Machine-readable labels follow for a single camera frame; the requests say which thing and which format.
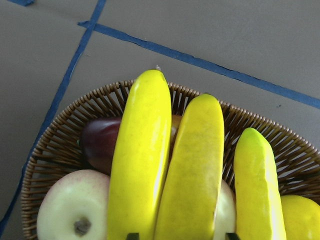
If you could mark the brown wicker basket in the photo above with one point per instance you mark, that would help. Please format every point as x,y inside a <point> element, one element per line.
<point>57,152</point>

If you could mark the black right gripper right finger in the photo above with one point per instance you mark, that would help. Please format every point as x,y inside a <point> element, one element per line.
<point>231,236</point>

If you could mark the yellow lemon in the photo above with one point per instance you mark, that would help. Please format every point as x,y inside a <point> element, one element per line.
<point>301,217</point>

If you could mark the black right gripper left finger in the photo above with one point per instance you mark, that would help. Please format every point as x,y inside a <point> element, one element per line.
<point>133,236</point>

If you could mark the pale pink apple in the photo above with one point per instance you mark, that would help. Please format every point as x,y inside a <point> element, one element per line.
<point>75,208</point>

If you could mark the pale yellow pear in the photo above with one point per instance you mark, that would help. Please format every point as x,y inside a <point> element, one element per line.
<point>225,218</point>

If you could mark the yellow banana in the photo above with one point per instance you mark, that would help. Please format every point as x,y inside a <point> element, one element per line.
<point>189,200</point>
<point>140,159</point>
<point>259,214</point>

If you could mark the dark red plum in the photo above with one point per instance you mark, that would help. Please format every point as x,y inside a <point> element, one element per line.
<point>97,141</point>

